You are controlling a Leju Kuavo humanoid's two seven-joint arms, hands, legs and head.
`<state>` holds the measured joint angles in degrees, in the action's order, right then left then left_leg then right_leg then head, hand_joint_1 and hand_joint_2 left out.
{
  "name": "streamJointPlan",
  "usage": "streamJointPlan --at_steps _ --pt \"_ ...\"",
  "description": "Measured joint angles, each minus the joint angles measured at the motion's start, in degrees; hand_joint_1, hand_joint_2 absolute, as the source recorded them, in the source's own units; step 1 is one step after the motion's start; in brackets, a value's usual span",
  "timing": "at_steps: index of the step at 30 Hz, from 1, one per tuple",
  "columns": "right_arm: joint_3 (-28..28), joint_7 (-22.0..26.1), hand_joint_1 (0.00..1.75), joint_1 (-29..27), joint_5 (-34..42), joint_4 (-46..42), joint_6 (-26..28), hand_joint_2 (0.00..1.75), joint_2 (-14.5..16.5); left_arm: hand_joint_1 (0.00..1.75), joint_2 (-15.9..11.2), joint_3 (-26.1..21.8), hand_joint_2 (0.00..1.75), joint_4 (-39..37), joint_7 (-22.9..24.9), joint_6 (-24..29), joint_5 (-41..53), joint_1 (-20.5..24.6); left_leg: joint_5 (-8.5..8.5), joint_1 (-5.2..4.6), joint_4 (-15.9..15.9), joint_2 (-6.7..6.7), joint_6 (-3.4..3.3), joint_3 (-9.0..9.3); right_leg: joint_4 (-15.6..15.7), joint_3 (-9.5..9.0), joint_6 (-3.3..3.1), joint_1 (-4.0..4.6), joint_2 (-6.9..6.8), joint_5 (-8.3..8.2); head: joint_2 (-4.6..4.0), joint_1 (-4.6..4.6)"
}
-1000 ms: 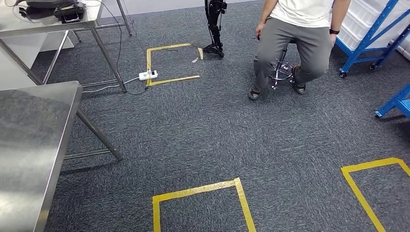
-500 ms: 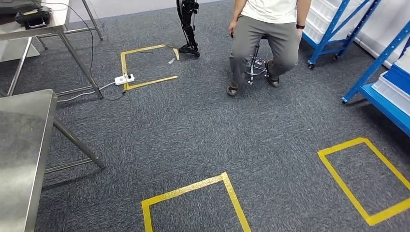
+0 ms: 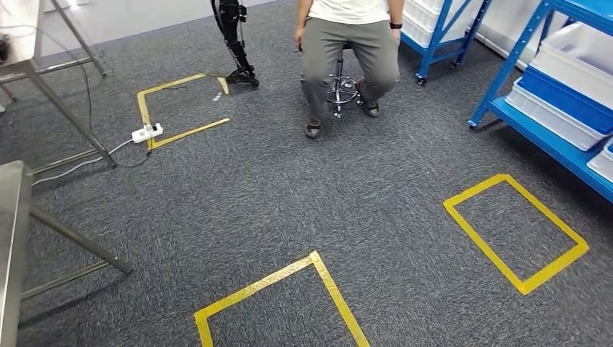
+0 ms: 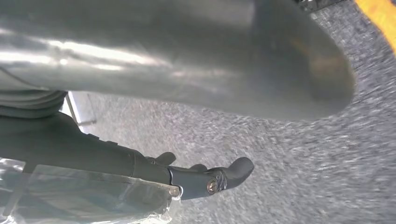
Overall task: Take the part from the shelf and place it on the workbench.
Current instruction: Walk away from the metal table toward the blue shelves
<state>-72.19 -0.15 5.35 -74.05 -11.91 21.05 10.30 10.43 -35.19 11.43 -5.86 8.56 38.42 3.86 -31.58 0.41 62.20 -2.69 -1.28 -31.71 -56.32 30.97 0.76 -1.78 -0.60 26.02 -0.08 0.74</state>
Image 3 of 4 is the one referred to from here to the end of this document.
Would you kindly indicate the white power strip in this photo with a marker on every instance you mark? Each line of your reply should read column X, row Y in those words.
column 147, row 133

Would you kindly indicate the stainless steel side table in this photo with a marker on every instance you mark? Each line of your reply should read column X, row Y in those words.
column 19, row 28

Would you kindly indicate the black wristwatch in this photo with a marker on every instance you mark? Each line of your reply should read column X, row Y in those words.
column 395, row 25

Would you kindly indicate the yellow floor tape square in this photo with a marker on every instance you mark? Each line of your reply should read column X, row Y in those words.
column 143, row 110
column 335, row 297

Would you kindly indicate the chrome base stool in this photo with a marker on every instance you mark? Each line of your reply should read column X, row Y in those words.
column 341, row 88

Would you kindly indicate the person's hand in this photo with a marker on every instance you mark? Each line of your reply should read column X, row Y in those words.
column 300, row 38
column 396, row 37

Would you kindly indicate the person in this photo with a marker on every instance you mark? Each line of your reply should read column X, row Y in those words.
column 349, row 48

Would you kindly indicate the small white paper scrap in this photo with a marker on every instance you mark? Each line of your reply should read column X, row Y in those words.
column 217, row 96

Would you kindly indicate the blue metal shelf rack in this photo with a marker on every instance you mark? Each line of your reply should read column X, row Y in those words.
column 436, row 48
column 541, row 139

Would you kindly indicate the stainless steel workbench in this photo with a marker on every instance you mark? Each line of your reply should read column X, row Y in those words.
column 12, row 239

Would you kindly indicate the black robot legs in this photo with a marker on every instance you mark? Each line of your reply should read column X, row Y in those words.
column 234, row 38

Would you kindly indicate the large white plastic crate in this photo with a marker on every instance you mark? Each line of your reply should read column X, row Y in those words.
column 426, row 5
column 419, row 21
column 414, row 36

